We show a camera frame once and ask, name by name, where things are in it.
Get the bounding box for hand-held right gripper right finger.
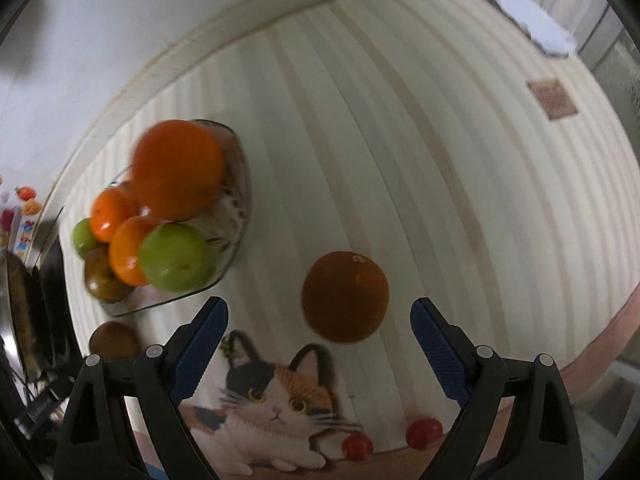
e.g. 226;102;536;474
410;296;586;480

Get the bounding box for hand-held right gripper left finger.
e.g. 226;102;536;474
52;296;230;480

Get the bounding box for green apple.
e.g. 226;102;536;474
72;217;101;259
139;222;217;293

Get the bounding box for brown round fruit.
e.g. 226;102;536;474
89;321;142;361
301;251;390;345
83;245;136;304

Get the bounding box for small orange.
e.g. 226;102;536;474
108;215;161;287
90;186;143;243

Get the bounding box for floral oval plate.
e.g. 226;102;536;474
82;119;253;317

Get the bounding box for large orange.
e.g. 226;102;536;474
131;119;225;222

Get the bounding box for red cherry tomato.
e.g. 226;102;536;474
405;417;444;450
341;432;375;461

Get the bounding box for steel wok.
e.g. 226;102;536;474
0;252;46;381

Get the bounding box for striped cat print tablecloth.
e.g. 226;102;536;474
57;0;640;480

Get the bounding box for brown square label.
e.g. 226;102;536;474
526;79;576;121

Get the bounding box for white folded cloth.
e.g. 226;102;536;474
475;0;578;58

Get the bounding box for colourful wall stickers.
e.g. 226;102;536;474
0;175;42;256

